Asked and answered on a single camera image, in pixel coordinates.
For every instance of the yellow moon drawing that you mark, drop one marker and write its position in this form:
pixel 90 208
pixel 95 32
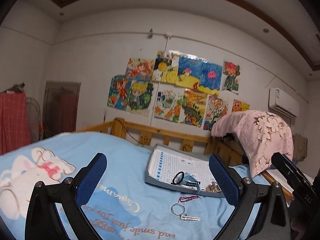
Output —
pixel 166 67

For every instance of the fruit cup drawing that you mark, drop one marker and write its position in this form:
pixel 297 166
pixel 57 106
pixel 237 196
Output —
pixel 168 103

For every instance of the anime girl drawing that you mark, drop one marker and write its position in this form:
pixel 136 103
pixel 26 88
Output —
pixel 119 92

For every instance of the blue sea jellyfish drawing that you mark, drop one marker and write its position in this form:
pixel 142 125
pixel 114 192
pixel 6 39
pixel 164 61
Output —
pixel 199 74

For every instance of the beige claw hair clip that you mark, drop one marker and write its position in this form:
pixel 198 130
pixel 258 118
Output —
pixel 213 187

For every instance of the blond boy drawing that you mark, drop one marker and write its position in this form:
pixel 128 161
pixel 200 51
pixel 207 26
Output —
pixel 140 96

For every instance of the white electric fan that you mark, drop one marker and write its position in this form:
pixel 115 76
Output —
pixel 34 119

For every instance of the light blue bed sheet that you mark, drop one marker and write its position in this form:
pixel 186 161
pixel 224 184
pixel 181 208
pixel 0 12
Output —
pixel 123 206

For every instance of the white air conditioner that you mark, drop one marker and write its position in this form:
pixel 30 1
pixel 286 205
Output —
pixel 283 103

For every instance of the grid paper sheet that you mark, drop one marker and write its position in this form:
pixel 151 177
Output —
pixel 163 168

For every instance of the wooden bed rail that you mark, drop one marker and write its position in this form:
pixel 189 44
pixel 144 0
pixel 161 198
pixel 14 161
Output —
pixel 143 135

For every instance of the red hair character drawing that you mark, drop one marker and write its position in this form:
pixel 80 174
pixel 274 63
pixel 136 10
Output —
pixel 231 72

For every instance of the red checked cloth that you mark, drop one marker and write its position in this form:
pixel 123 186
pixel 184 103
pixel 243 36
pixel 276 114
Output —
pixel 14 122

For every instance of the mermaid girl drawing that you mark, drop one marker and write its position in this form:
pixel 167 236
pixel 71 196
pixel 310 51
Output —
pixel 140 69

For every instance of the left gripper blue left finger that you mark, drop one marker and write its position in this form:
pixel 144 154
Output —
pixel 88 177

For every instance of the silver bangle rings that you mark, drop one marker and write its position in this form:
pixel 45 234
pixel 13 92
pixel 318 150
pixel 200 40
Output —
pixel 178 209

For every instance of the grey shallow box tray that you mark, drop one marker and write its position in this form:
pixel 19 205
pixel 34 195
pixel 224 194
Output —
pixel 190 155

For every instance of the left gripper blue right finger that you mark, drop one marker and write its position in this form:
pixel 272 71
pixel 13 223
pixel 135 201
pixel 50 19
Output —
pixel 227 179

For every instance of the red doodle drawing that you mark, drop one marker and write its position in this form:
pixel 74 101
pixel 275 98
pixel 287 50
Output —
pixel 216 109

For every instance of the orange landscape drawing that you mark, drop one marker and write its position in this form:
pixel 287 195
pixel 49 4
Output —
pixel 193 107

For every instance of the pink floral quilt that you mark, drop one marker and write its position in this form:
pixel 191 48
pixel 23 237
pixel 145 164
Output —
pixel 261 134

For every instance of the white hair barrette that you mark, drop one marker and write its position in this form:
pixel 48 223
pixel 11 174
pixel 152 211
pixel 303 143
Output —
pixel 185 217

